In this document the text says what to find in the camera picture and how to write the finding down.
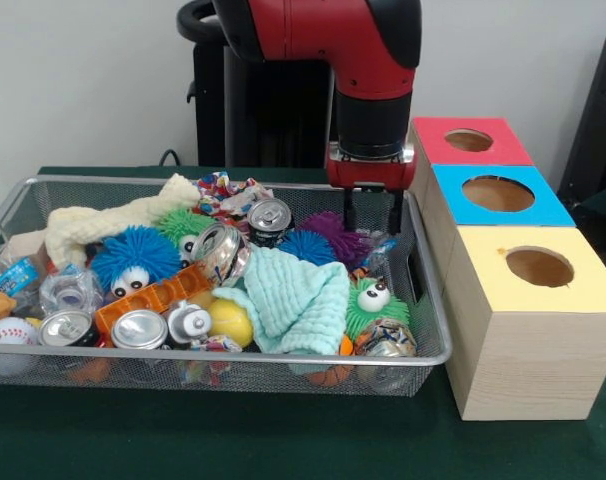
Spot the purple spiky ball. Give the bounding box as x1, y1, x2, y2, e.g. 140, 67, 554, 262
300, 211, 372, 269

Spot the white baseball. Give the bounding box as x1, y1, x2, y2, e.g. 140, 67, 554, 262
0, 317, 39, 346

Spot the green spiky toy with eyes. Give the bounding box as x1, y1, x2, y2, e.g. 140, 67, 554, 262
343, 277, 412, 346

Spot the cream knit cloth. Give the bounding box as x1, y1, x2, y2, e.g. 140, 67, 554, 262
43, 173, 202, 271

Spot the silver wire mesh bin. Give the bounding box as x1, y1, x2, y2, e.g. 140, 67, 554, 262
0, 174, 453, 399

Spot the black drink can silver top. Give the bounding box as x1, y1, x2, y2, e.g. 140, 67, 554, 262
246, 198, 294, 246

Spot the dark green table cloth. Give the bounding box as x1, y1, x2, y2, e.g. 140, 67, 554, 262
0, 165, 606, 480

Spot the orange plastic tray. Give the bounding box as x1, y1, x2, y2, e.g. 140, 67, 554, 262
93, 263, 215, 335

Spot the crushed clear bottle blue label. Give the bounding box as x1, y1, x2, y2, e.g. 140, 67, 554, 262
365, 232, 400, 270

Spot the crushed silver can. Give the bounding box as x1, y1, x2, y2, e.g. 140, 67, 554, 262
189, 222, 252, 291

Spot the black upright panel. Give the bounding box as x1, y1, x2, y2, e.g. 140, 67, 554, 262
556, 32, 606, 201

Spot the yellow ball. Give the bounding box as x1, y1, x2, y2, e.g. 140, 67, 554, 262
206, 298, 255, 349

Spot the wooden box with three holes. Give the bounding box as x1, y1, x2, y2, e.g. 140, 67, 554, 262
407, 116, 606, 421

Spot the blue spiky toy with eyes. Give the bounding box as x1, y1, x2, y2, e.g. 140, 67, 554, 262
90, 224, 183, 297

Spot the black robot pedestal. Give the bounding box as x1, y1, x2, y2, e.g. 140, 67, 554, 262
176, 0, 337, 170

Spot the mint green cloth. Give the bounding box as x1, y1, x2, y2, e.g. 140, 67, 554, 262
211, 244, 352, 357

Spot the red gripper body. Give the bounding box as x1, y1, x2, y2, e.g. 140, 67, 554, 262
325, 142, 417, 194

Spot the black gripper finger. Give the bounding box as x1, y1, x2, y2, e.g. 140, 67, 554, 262
342, 188, 357, 231
388, 190, 403, 235

